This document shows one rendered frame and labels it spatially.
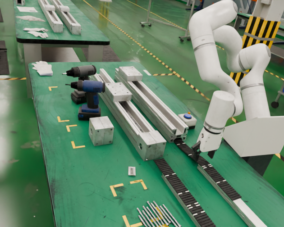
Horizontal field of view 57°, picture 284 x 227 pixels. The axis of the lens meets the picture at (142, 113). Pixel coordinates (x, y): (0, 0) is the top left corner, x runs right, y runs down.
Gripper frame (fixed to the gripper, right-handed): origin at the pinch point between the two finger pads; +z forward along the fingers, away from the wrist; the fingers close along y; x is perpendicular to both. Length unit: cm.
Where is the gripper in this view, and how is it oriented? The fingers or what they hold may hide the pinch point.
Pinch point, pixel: (203, 156)
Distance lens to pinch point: 122.3
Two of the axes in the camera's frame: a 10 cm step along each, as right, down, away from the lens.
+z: -1.5, 8.5, 5.0
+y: 8.9, -1.1, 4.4
